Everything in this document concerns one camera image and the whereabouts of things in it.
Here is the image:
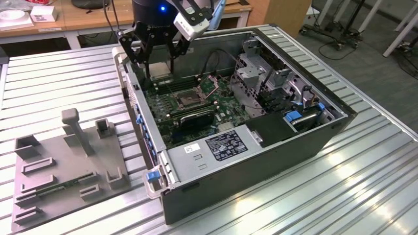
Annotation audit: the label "grey power supply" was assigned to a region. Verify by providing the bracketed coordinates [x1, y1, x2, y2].
[165, 124, 263, 184]

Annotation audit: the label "green motherboard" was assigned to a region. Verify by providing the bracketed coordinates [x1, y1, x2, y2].
[143, 75, 261, 150]

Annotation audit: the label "white box with bowl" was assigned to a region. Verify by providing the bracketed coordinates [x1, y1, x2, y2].
[0, 9, 33, 29]

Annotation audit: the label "open black PC case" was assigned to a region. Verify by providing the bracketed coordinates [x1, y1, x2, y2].
[111, 23, 358, 226]

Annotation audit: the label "black looped case cable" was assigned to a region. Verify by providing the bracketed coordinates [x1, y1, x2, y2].
[200, 48, 244, 76]

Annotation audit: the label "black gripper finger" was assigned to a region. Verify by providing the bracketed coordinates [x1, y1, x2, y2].
[117, 28, 153, 85]
[164, 39, 192, 75]

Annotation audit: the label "grey metal drive cage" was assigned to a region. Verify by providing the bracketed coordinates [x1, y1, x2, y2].
[235, 39, 274, 85]

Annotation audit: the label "white box with label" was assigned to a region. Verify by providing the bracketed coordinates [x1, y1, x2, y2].
[29, 5, 58, 23]

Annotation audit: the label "grey parts rack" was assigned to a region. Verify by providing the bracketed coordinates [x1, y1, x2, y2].
[10, 107, 133, 233]

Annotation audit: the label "white table frame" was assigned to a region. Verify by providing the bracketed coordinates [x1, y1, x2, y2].
[315, 0, 383, 32]

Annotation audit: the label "black wheeled stand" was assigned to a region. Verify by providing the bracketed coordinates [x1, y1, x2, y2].
[299, 0, 364, 51]

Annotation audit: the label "blue disk carrier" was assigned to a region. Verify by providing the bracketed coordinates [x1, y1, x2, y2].
[282, 110, 303, 125]

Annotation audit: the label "wooden cabinet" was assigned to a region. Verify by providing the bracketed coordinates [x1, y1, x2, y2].
[264, 0, 311, 39]

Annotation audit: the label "white table legs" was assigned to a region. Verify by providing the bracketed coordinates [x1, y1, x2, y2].
[382, 7, 418, 57]

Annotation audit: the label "CPU socket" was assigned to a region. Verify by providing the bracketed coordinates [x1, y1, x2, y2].
[175, 89, 209, 111]

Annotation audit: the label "coloured wire bundle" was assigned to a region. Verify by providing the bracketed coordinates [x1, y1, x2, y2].
[302, 85, 323, 108]

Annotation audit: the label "green RAM stick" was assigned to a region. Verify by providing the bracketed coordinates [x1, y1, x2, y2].
[33, 177, 84, 197]

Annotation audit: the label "wooden desk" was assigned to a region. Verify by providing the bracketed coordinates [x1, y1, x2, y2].
[0, 0, 253, 49]

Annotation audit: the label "blue slot retainer strip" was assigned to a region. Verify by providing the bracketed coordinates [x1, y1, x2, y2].
[133, 107, 153, 160]

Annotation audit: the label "metal socket cover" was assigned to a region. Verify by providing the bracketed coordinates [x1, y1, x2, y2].
[204, 75, 223, 96]

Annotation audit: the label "silver square CPU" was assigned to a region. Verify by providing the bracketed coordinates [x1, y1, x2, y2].
[149, 62, 173, 79]

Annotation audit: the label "black round object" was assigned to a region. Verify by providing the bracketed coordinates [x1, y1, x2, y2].
[71, 0, 111, 8]

